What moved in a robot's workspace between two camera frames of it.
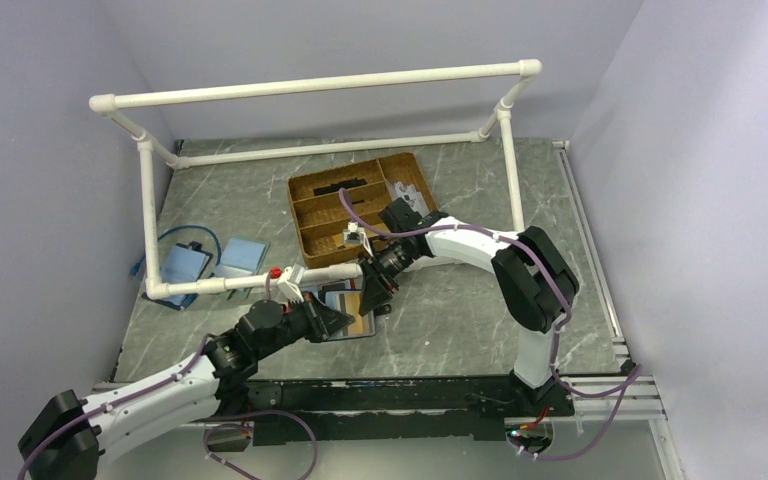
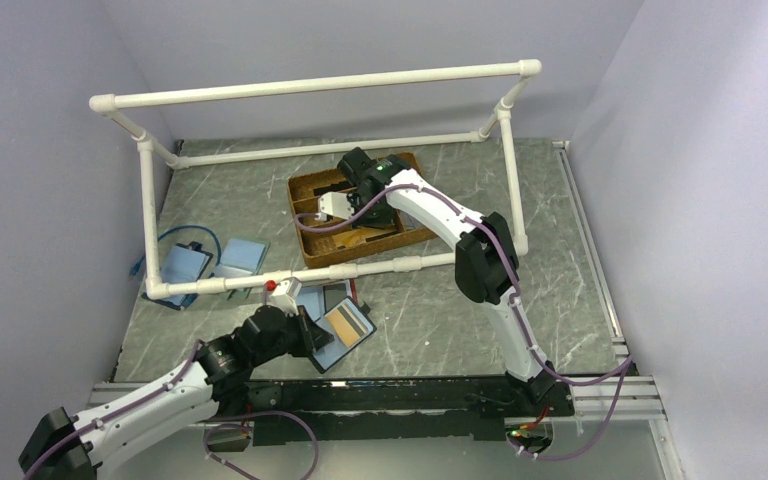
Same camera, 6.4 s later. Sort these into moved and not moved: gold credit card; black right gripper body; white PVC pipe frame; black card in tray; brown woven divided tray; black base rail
Moved: black right gripper body; gold credit card
Not moved: white PVC pipe frame; brown woven divided tray; black base rail; black card in tray
